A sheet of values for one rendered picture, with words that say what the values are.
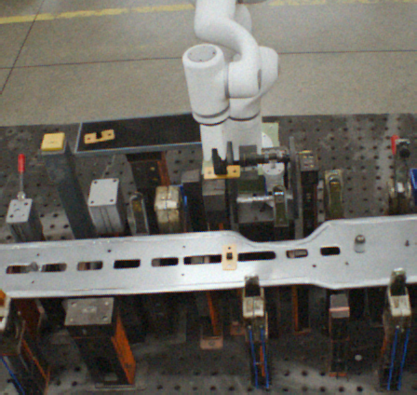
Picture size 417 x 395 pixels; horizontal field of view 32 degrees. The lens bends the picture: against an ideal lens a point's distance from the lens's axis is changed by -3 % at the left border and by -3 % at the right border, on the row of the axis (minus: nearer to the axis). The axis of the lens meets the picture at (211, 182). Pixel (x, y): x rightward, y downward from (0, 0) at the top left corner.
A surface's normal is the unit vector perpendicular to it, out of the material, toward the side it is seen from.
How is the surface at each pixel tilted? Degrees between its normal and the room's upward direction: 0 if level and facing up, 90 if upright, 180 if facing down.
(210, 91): 89
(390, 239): 0
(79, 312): 0
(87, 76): 0
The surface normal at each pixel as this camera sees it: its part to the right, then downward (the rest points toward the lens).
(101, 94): -0.11, -0.70
